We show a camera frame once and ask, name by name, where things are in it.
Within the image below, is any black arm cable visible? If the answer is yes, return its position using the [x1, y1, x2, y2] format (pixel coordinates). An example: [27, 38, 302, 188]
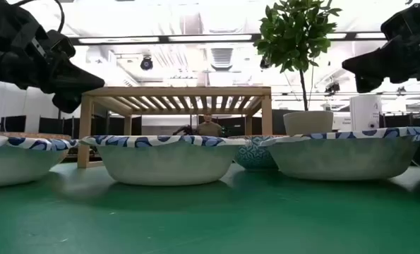
[11, 0, 66, 33]

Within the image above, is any wooden slatted shelf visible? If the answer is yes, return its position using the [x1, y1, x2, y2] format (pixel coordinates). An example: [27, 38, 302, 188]
[77, 86, 273, 169]

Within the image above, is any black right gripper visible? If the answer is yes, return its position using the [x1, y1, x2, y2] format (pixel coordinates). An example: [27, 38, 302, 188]
[342, 24, 420, 93]

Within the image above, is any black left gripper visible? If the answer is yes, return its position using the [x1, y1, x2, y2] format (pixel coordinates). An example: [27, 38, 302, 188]
[0, 35, 105, 114]

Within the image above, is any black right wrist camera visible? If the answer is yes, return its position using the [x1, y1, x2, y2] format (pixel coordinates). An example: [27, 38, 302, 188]
[380, 3, 414, 40]

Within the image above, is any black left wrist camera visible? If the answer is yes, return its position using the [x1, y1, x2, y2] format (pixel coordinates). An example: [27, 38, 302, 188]
[45, 30, 77, 61]

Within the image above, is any teal patterned ceramic bowl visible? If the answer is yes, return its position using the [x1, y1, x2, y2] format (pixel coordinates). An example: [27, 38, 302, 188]
[230, 135, 280, 171]

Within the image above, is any green plant in white pot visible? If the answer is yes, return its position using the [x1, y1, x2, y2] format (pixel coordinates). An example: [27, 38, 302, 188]
[253, 0, 343, 138]

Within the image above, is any blue white paper bowl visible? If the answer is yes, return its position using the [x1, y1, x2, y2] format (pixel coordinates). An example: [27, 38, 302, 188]
[78, 135, 249, 187]
[258, 126, 420, 181]
[0, 135, 80, 188]

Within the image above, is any white cylindrical appliance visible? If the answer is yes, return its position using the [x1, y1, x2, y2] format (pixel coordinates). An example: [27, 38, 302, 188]
[349, 95, 383, 132]

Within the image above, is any person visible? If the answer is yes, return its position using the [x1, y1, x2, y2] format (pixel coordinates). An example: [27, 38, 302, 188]
[194, 111, 224, 138]

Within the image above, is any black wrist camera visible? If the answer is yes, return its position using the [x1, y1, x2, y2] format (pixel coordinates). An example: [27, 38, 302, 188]
[380, 3, 414, 40]
[45, 30, 77, 61]

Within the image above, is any green table mat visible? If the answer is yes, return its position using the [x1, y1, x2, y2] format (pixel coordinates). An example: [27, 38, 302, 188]
[0, 161, 420, 254]

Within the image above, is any ceiling air vent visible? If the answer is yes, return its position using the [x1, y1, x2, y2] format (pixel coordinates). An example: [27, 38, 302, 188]
[209, 47, 234, 71]

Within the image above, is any long ceiling light fixture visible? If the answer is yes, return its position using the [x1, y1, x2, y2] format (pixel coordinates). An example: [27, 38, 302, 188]
[68, 32, 387, 46]

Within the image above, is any white box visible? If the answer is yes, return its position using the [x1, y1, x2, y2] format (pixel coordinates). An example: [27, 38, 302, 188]
[332, 112, 352, 132]

